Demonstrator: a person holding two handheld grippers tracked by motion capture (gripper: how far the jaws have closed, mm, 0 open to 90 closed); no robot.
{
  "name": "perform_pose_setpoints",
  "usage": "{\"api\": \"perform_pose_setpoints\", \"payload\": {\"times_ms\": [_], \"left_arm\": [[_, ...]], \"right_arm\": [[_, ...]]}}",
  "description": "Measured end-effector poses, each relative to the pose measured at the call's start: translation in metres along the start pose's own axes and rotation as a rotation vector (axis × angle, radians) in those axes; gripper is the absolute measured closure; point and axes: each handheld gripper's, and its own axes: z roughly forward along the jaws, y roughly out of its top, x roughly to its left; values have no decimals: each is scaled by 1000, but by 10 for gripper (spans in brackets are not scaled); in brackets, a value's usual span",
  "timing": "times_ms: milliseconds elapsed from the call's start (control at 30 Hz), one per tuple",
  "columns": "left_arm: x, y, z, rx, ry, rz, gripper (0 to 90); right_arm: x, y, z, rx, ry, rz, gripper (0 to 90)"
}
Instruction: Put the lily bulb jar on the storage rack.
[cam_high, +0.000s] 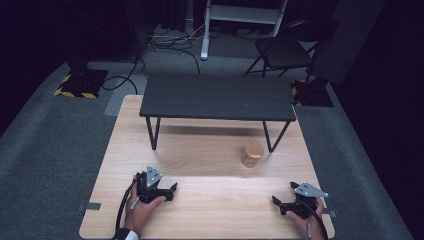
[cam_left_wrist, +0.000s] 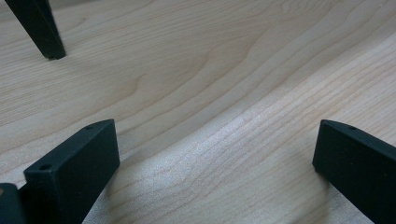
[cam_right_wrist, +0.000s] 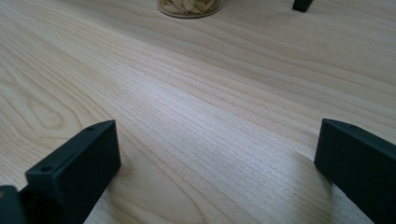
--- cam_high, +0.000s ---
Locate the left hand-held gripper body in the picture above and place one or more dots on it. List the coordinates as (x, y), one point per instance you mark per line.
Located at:
(150, 186)

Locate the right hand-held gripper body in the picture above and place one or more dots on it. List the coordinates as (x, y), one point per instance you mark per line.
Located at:
(305, 200)

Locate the person's right hand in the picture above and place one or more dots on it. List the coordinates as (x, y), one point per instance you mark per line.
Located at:
(310, 223)

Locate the person's left hand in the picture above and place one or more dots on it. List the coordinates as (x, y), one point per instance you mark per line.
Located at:
(141, 213)

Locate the grey tape strip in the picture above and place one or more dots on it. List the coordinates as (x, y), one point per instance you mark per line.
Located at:
(330, 213)
(90, 206)

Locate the glass jar with wooden lid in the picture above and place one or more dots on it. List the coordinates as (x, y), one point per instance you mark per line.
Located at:
(252, 155)

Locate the black and white sleeve cuff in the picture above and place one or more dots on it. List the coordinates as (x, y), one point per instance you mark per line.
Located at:
(125, 235)

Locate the black base with yellow stripes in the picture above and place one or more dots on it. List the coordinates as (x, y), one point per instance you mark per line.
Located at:
(83, 83)
(311, 95)

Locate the black shelf with metal legs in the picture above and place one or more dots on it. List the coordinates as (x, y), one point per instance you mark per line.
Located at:
(216, 96)

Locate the black folding chair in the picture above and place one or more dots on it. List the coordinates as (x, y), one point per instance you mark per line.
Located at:
(286, 50)

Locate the white metal stand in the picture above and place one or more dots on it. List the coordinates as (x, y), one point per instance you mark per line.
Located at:
(240, 15)

